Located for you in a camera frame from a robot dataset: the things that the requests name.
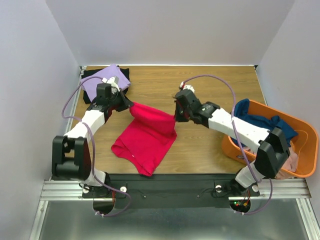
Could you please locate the red t shirt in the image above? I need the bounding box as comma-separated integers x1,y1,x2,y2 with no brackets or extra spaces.
111,102,177,177

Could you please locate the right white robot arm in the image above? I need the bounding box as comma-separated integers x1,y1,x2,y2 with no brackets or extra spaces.
174,83,290,195

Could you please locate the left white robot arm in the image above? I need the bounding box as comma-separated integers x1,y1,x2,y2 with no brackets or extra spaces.
51,76,134,197

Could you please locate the folded lilac t shirt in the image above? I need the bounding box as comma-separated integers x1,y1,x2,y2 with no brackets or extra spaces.
81,64,132,100

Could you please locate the folded black t shirt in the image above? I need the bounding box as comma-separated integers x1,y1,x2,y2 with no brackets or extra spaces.
82,65,132,105

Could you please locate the navy blue t shirt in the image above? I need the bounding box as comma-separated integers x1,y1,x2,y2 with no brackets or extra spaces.
234,98,298,148

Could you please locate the pink t shirt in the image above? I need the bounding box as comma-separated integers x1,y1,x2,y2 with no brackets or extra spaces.
235,147,298,185

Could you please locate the orange plastic basket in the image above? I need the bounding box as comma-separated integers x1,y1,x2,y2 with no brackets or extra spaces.
221,99,320,179

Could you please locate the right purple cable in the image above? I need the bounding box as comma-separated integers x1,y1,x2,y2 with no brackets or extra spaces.
179,74,274,216

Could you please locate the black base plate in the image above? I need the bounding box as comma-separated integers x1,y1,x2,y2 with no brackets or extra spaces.
82,173,260,214

